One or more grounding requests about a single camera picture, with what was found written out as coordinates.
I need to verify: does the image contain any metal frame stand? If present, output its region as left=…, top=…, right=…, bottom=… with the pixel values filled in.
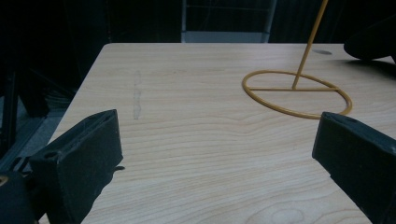
left=180, top=0, right=278, bottom=44

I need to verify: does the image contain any dark cloth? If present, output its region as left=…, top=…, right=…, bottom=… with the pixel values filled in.
left=343, top=13, right=396, bottom=64

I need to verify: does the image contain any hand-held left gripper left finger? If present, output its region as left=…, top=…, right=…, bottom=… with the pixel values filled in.
left=28, top=108, right=124, bottom=224

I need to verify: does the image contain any yellow wire stand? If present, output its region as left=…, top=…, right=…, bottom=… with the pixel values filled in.
left=242, top=0, right=353, bottom=120

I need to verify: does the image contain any dark metal stand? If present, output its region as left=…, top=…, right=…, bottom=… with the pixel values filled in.
left=0, top=66, right=48, bottom=171

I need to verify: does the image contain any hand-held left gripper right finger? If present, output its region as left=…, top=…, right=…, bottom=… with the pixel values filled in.
left=312, top=111, right=396, bottom=224

